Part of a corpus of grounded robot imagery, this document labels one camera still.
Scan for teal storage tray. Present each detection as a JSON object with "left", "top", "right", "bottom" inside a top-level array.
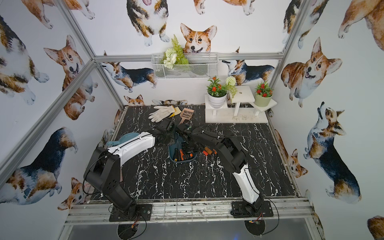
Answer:
[{"left": 168, "top": 132, "right": 198, "bottom": 163}]

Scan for amber handle black screwdriver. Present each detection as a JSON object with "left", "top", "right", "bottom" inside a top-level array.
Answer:
[{"left": 205, "top": 147, "right": 213, "bottom": 155}]

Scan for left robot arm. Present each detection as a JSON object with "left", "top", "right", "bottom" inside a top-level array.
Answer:
[{"left": 84, "top": 119, "right": 175, "bottom": 220}]

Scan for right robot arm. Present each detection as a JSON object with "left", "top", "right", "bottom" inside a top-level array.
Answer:
[{"left": 176, "top": 124, "right": 264, "bottom": 217}]

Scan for white work glove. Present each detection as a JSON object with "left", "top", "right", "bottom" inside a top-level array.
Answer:
[{"left": 149, "top": 106, "right": 175, "bottom": 123}]

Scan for yellow sponge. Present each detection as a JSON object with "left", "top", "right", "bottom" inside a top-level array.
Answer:
[{"left": 169, "top": 107, "right": 182, "bottom": 118}]

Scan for brown litter scoop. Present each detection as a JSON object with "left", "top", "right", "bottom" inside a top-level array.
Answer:
[{"left": 179, "top": 108, "right": 195, "bottom": 125}]

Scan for blue dustpan scoop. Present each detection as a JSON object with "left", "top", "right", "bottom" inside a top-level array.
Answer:
[{"left": 106, "top": 133, "right": 139, "bottom": 148}]

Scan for white pot red flowers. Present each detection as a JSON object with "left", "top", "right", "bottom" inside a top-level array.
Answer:
[{"left": 207, "top": 76, "right": 228, "bottom": 109}]

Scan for white stepped plant stand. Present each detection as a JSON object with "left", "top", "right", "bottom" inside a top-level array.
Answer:
[{"left": 205, "top": 86, "right": 277, "bottom": 124}]

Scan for green fern white flowers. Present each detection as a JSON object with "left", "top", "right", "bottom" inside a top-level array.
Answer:
[{"left": 161, "top": 35, "right": 189, "bottom": 69}]

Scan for green pot red flowers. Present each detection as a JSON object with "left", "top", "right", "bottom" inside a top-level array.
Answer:
[{"left": 255, "top": 83, "right": 274, "bottom": 107}]

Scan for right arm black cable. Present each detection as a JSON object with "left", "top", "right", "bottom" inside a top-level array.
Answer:
[{"left": 245, "top": 167, "right": 280, "bottom": 236}]

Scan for white wire wall basket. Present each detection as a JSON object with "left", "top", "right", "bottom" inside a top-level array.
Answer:
[{"left": 151, "top": 53, "right": 219, "bottom": 80}]

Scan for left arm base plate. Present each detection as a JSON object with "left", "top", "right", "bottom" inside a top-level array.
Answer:
[{"left": 109, "top": 204, "right": 153, "bottom": 222}]

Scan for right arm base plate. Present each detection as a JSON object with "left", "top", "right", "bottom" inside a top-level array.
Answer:
[{"left": 230, "top": 201, "right": 274, "bottom": 218}]

